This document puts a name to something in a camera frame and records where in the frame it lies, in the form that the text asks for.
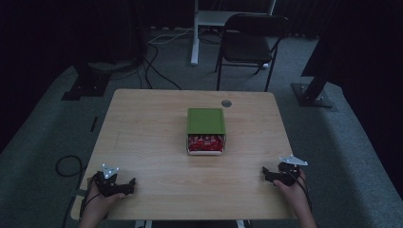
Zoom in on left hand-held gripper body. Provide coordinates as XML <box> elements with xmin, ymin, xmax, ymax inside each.
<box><xmin>92</xmin><ymin>162</ymin><xmax>129</xmax><ymax>198</ymax></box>

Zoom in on white desk frame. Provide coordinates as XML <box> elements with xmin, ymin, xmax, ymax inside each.
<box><xmin>190</xmin><ymin>0</ymin><xmax>278</xmax><ymax>67</ymax></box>

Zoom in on pile of red packets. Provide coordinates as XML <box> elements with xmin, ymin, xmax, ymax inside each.
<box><xmin>187</xmin><ymin>134</ymin><xmax>225</xmax><ymax>152</ymax></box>

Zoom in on person's right hand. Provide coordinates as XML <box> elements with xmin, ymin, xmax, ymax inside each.
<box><xmin>273</xmin><ymin>168</ymin><xmax>308</xmax><ymax>207</ymax></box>

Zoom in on person's left hand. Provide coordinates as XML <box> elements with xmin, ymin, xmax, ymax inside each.
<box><xmin>83</xmin><ymin>180</ymin><xmax>126</xmax><ymax>220</ymax></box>

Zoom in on black stand base left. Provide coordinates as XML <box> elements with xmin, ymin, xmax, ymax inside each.
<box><xmin>61</xmin><ymin>62</ymin><xmax>112</xmax><ymax>102</ymax></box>

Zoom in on white drawer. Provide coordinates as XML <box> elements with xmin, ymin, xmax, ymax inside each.
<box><xmin>185</xmin><ymin>133</ymin><xmax>227</xmax><ymax>157</ymax></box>

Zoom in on black stand base right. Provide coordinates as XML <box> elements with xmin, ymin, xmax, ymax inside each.
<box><xmin>290</xmin><ymin>37</ymin><xmax>335</xmax><ymax>109</ymax></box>

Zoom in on grey round stand base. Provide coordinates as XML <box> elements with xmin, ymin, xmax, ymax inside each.
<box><xmin>86</xmin><ymin>60</ymin><xmax>135</xmax><ymax>74</ymax></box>

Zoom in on left hand-held gripper black cable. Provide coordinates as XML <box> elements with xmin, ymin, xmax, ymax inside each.
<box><xmin>79</xmin><ymin>178</ymin><xmax>103</xmax><ymax>220</ymax></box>

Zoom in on black folding chair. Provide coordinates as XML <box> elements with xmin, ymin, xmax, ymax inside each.
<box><xmin>214</xmin><ymin>12</ymin><xmax>291</xmax><ymax>93</ymax></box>

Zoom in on black looped floor cable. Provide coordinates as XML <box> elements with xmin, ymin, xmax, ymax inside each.
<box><xmin>54</xmin><ymin>154</ymin><xmax>85</xmax><ymax>179</ymax></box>

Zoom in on white floor cable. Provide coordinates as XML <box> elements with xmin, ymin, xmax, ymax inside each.
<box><xmin>147</xmin><ymin>27</ymin><xmax>195</xmax><ymax>46</ymax></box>

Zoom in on black floor cables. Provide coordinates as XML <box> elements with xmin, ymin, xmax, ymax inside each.
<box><xmin>138</xmin><ymin>43</ymin><xmax>183</xmax><ymax>91</ymax></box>

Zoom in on hand-held gripper black cable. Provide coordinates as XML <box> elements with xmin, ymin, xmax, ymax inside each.
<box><xmin>292</xmin><ymin>170</ymin><xmax>314</xmax><ymax>213</ymax></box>
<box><xmin>79</xmin><ymin>178</ymin><xmax>103</xmax><ymax>220</ymax></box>

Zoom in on right hand-held gripper black cable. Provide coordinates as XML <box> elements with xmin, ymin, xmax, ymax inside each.
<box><xmin>292</xmin><ymin>170</ymin><xmax>314</xmax><ymax>213</ymax></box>

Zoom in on black stand base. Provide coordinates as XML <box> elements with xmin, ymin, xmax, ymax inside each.
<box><xmin>290</xmin><ymin>37</ymin><xmax>335</xmax><ymax>109</ymax></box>
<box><xmin>61</xmin><ymin>62</ymin><xmax>112</xmax><ymax>102</ymax></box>

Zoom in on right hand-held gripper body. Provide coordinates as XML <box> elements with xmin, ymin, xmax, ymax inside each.
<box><xmin>274</xmin><ymin>154</ymin><xmax>309</xmax><ymax>187</ymax></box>

